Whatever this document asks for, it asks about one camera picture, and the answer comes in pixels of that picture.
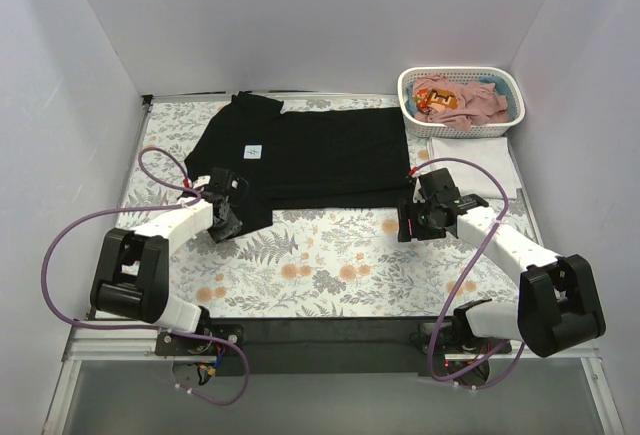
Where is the black t-shirt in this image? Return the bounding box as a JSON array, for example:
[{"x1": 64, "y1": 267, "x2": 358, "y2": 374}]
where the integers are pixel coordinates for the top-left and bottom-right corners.
[{"x1": 185, "y1": 92, "x2": 410, "y2": 233}]

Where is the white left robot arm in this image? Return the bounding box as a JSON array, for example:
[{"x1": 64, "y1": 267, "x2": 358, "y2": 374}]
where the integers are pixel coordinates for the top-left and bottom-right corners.
[{"x1": 90, "y1": 168, "x2": 249, "y2": 355}]

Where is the blue garment in basket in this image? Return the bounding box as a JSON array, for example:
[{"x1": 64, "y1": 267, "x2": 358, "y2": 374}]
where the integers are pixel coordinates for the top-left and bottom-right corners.
[{"x1": 478, "y1": 75, "x2": 516, "y2": 122}]

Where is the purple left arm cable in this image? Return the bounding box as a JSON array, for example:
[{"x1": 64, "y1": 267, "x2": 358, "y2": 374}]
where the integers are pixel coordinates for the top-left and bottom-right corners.
[{"x1": 42, "y1": 147, "x2": 251, "y2": 406}]

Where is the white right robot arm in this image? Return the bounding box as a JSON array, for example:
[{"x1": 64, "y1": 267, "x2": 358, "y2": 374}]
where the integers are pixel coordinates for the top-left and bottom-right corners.
[{"x1": 397, "y1": 169, "x2": 606, "y2": 357}]

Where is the folded white t-shirt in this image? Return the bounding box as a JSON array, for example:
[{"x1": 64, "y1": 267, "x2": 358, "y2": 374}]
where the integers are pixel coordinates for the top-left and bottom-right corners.
[{"x1": 428, "y1": 135, "x2": 519, "y2": 201}]

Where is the floral patterned table mat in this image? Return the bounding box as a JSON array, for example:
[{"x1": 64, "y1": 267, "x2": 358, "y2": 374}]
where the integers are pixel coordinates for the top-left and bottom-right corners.
[{"x1": 141, "y1": 95, "x2": 518, "y2": 318}]

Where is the pink t-shirt with print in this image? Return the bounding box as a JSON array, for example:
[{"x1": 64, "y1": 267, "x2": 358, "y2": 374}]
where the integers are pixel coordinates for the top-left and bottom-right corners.
[{"x1": 406, "y1": 74, "x2": 507, "y2": 132}]

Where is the aluminium frame rail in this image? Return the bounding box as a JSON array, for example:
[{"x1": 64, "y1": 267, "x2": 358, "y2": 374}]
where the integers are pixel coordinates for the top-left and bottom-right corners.
[{"x1": 44, "y1": 317, "x2": 622, "y2": 434}]

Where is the white plastic laundry basket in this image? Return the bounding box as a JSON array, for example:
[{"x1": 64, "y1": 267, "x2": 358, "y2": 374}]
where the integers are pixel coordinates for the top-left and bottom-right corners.
[{"x1": 397, "y1": 67, "x2": 525, "y2": 138}]

